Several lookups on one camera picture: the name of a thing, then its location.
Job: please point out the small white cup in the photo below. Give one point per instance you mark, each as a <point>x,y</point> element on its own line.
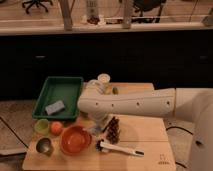
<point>104,78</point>

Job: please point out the red orange bowl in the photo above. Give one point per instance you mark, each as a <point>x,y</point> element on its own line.
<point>74,140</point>

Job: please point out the wooden post right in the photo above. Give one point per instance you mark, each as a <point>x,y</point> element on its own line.
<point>127,12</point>

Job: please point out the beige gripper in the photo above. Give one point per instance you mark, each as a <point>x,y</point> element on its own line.
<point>100,119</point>

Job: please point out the orange fruit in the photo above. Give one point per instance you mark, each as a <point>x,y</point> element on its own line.
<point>56,128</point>

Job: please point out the small metal cup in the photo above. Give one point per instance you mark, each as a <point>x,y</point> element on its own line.
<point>44,146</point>

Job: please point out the green plastic tray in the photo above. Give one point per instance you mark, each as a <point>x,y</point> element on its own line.
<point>59,88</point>

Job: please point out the green plastic cup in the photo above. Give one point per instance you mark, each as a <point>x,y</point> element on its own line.
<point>42,126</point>

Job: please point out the grey towel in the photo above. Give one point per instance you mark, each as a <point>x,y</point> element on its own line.
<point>95,129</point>

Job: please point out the grey blue sponge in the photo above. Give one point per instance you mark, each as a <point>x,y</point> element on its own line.
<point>55,107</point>

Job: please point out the wooden post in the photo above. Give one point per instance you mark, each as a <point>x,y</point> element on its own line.
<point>127,12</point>
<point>66,14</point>

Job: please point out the black office chair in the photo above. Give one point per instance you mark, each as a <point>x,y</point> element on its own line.
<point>38,3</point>

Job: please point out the brown grape bunch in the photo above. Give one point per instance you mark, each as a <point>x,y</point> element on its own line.
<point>113,131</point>

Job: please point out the wooden post left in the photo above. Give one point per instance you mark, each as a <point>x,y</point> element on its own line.
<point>66,14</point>

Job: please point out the green chili pepper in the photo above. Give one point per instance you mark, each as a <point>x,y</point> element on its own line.
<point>115,91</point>

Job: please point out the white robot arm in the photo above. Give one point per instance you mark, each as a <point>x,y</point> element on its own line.
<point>189,104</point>

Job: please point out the white black dish brush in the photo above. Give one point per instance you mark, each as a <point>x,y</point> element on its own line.
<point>101,145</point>

